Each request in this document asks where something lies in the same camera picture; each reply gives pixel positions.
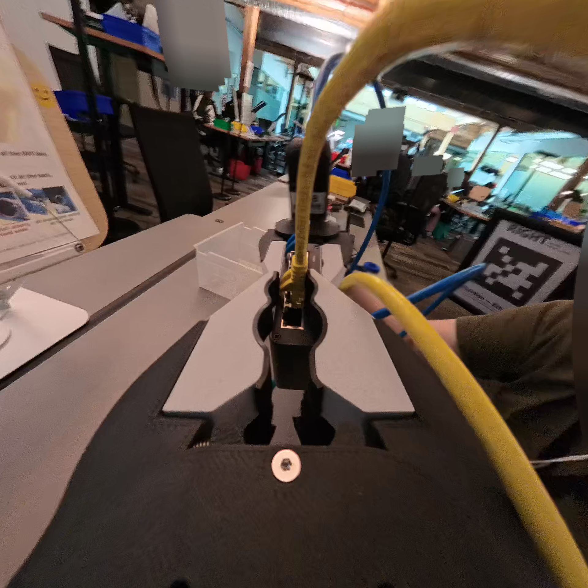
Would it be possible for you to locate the black ethernet splitter box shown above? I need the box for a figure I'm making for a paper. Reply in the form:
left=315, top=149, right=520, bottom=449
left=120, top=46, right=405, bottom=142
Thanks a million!
left=269, top=243, right=323, bottom=390

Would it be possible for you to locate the blue ethernet cable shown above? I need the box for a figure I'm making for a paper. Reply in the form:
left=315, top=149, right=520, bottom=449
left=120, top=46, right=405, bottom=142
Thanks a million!
left=317, top=53, right=488, bottom=338

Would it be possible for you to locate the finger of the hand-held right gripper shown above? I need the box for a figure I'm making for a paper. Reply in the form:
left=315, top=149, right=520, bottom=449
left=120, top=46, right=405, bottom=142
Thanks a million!
left=316, top=234, right=355, bottom=285
left=258, top=233, right=290, bottom=278

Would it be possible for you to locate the white stand base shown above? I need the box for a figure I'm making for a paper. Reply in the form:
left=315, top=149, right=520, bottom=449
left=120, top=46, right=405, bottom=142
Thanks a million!
left=0, top=287, right=89, bottom=379

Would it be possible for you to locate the person's right forearm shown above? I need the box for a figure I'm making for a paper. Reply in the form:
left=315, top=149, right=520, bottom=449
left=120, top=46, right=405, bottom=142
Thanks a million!
left=381, top=299, right=575, bottom=383

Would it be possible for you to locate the wooden board with instruction sheet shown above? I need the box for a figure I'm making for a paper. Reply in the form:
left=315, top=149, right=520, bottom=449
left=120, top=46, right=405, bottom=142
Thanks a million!
left=0, top=23, right=108, bottom=276

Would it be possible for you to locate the thin white wire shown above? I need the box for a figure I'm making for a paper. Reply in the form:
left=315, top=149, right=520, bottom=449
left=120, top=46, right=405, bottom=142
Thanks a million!
left=530, top=455, right=588, bottom=469

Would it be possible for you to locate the clear plastic bin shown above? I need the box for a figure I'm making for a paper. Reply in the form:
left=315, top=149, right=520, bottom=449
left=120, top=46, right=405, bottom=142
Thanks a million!
left=194, top=222, right=272, bottom=299

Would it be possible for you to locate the yellow ethernet cable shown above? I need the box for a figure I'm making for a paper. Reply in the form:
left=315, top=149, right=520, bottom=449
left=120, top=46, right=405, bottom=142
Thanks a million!
left=279, top=0, right=588, bottom=588

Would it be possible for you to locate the blue storage bin on cart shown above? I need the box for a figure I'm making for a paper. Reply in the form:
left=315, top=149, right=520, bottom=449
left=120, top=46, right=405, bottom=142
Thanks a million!
left=54, top=89, right=113, bottom=121

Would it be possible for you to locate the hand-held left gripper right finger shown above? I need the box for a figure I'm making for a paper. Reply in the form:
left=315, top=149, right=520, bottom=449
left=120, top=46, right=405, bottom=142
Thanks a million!
left=308, top=269, right=415, bottom=417

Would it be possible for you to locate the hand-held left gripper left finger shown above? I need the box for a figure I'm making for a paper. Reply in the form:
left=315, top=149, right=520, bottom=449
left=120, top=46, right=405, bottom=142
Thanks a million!
left=163, top=271, right=281, bottom=419

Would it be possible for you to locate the framed tag sign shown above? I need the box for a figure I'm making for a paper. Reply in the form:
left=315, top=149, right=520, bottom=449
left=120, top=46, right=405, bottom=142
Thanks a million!
left=452, top=216, right=582, bottom=314

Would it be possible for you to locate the black office chair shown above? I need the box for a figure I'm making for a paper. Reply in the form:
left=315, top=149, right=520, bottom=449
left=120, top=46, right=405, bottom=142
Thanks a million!
left=129, top=103, right=214, bottom=221

